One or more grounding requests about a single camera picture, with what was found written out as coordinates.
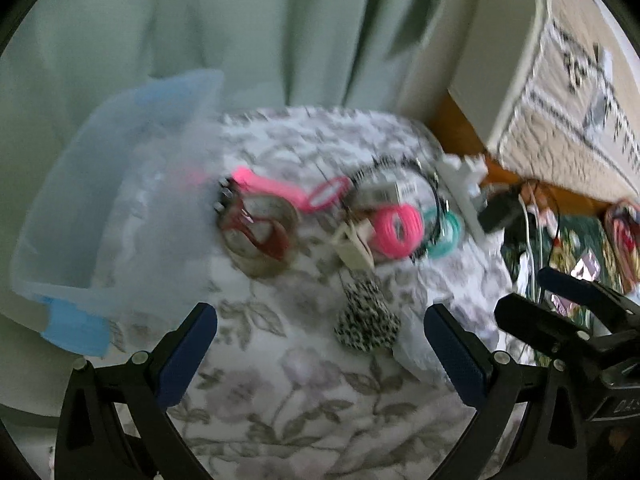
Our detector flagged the teal coil hair ties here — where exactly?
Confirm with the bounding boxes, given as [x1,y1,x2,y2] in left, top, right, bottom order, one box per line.
[422,207,464,261]

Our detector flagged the pink coil hair ties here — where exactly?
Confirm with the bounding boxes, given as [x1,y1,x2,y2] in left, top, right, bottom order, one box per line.
[368,204,426,261]

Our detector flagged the small white barcode box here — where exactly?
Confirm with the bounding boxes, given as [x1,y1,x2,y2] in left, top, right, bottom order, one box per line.
[350,180,418,209]

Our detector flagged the black spiked headband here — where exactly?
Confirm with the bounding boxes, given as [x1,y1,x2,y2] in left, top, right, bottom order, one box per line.
[345,155,448,262]

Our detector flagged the brown packing tape roll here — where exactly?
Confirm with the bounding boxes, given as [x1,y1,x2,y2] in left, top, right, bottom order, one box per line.
[217,194,299,278]

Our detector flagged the red scissors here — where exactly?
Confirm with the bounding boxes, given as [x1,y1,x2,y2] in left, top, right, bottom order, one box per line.
[214,178,290,260]

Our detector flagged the pink hand mirror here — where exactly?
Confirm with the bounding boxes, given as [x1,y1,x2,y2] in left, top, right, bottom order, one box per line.
[231,167,352,214]

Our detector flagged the black power adapter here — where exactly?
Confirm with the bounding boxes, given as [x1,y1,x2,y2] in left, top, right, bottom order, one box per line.
[478,192,522,233]

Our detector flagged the clear plastic storage bin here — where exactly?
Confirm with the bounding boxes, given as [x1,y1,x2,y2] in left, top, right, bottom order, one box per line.
[10,70,224,356]

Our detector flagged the beige patterned quilt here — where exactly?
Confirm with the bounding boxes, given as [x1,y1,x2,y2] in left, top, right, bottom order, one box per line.
[494,0,639,203]

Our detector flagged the floral grey white blanket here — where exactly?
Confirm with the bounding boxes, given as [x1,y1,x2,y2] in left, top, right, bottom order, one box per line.
[89,105,532,480]

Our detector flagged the pale green curtain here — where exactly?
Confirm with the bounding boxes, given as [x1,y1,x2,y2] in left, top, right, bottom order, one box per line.
[0,0,452,311]

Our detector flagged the white bed frame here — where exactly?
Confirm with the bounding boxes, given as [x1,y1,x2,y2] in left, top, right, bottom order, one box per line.
[396,0,550,154]

